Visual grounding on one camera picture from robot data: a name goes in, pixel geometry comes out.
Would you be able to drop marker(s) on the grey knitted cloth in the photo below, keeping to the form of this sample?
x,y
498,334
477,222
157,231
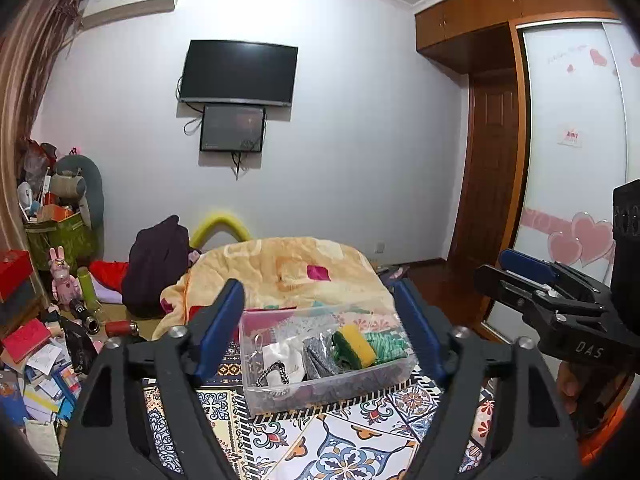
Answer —
x,y
320,360

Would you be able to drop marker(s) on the small black wall monitor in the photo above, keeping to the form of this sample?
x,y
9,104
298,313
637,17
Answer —
x,y
232,127

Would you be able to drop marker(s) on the red cylinder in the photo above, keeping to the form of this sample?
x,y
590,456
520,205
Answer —
x,y
120,328

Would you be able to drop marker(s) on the red box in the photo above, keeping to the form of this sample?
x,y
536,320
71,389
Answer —
x,y
12,272

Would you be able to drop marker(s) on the white sticker with red print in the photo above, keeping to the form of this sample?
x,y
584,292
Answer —
x,y
571,136

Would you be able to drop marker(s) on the yellow foam tube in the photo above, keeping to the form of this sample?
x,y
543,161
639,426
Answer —
x,y
220,225

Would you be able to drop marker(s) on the white cloth pouch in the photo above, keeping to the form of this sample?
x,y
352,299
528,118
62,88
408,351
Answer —
x,y
287,360

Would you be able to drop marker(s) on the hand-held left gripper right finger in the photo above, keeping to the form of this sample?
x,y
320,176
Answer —
x,y
422,330

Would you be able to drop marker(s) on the brown wooden door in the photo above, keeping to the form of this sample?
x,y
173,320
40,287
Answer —
x,y
487,160

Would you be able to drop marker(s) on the beige fleece blanket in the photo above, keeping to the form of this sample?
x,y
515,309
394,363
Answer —
x,y
280,270

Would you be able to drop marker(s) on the pink rabbit toy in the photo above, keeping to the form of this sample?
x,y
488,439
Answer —
x,y
62,280

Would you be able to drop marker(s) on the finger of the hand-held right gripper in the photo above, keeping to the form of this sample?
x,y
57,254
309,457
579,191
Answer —
x,y
525,262
515,292

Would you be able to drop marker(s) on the dark purple backpack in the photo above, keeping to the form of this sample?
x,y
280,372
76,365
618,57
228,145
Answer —
x,y
155,265

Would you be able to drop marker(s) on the dark purple bundle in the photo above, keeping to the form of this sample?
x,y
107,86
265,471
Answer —
x,y
395,272

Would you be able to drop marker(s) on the wall socket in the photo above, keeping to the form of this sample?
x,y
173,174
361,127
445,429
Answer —
x,y
380,246

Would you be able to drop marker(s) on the white air conditioner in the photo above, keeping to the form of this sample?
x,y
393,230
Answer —
x,y
130,2

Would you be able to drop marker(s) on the red cloth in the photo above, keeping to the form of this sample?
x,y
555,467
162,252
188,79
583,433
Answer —
x,y
110,272

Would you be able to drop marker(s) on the colourful patterned bed sheet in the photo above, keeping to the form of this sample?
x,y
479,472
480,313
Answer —
x,y
320,440

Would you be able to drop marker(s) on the black flashlight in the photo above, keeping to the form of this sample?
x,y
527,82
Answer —
x,y
85,312

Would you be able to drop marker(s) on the yellow and green sponge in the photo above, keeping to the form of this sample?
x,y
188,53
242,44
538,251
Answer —
x,y
356,345

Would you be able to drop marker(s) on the green striped cloth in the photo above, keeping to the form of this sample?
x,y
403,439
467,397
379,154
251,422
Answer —
x,y
387,345

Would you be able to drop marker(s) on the grey neck pillow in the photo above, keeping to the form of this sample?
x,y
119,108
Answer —
x,y
85,180

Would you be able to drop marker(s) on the pile of papers and books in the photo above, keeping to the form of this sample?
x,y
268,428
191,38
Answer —
x,y
35,385

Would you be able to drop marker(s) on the green cardboard box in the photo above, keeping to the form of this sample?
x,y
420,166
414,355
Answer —
x,y
65,240

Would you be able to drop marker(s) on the wooden wardrobe with heart doors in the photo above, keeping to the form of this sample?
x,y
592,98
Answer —
x,y
565,110

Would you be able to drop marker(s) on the black wall television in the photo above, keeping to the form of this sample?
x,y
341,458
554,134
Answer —
x,y
237,72

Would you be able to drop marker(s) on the clear plastic storage box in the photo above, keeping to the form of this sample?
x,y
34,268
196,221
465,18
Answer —
x,y
325,395

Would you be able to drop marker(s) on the person's right hand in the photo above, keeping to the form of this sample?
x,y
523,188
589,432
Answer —
x,y
569,382

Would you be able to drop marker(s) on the red book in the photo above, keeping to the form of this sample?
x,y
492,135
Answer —
x,y
25,340

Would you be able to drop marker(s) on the green bottle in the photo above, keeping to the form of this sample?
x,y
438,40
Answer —
x,y
87,290

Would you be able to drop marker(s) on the brown striped curtain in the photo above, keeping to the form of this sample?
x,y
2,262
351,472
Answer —
x,y
25,85

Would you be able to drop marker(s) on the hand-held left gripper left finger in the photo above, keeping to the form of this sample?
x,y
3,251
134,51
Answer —
x,y
220,330

